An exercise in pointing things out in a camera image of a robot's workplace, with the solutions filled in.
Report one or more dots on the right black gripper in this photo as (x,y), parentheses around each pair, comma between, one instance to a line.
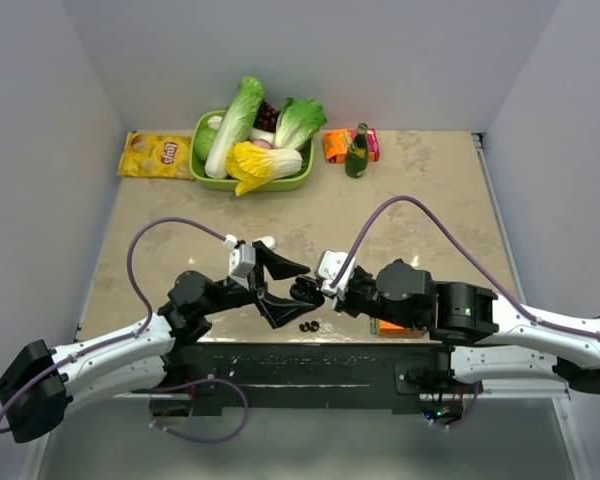
(345,304)

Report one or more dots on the white earbud charging case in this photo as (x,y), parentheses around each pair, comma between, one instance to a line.
(269,242)

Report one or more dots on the black earbud charging case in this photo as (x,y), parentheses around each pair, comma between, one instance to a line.
(307,289)

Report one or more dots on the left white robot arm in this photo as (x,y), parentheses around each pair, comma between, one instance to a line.
(41,383)

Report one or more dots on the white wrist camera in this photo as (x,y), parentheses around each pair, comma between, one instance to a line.
(332,275)
(241,260)

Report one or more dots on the orange sponge pack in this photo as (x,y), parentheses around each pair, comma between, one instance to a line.
(386,329)

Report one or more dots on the dark red grapes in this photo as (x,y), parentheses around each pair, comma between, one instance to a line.
(266,118)

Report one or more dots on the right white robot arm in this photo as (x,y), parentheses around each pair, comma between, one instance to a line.
(489,336)

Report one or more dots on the aluminium rail right edge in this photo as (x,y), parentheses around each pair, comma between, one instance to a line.
(517,286)

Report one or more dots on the yellow Lays chips bag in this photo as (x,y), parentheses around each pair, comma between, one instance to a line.
(148,155)

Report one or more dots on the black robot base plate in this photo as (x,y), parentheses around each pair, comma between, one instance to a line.
(401,378)

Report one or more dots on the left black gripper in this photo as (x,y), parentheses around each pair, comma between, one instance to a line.
(277,310)

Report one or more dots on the pink snack box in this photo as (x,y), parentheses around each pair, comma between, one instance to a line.
(373,145)

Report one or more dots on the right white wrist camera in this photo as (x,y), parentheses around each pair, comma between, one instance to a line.
(332,275)

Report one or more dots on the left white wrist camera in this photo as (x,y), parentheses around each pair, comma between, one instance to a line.
(241,260)

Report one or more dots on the green round cabbage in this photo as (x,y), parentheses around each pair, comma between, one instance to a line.
(203,142)

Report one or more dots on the green lettuce leaf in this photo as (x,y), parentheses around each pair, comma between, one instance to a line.
(297,122)

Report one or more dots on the tall green napa cabbage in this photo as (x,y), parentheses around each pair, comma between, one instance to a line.
(235,125)

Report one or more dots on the orange snack box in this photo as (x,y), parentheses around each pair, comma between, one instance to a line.
(336,144)

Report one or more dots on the green glass bottle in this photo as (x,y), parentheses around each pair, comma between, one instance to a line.
(357,156)

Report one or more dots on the yellow napa cabbage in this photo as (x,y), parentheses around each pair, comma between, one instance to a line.
(253,166)

